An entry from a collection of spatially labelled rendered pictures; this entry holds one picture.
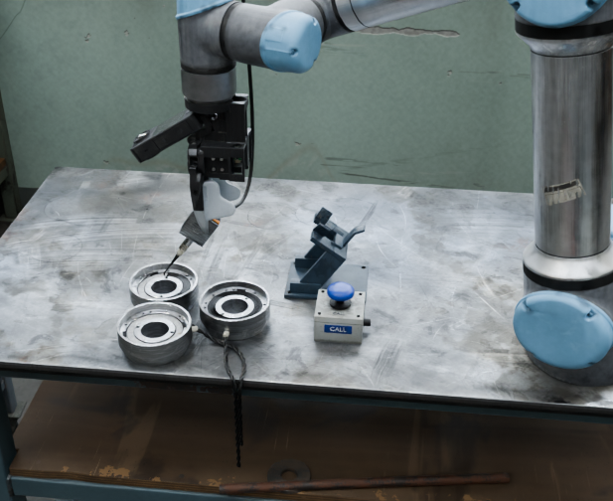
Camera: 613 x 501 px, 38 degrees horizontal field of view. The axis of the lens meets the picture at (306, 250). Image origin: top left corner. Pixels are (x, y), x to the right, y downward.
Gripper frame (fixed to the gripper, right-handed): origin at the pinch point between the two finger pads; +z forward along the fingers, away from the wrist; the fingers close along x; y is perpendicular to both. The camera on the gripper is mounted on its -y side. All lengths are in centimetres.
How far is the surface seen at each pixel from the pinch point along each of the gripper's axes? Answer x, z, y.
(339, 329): -10.8, 10.6, 21.4
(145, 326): -13.2, 10.5, -6.4
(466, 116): 153, 46, 52
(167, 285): -1.5, 11.2, -6.0
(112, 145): 154, 63, -65
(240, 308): -5.4, 11.9, 6.2
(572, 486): -11, 38, 59
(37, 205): 24.3, 12.9, -36.5
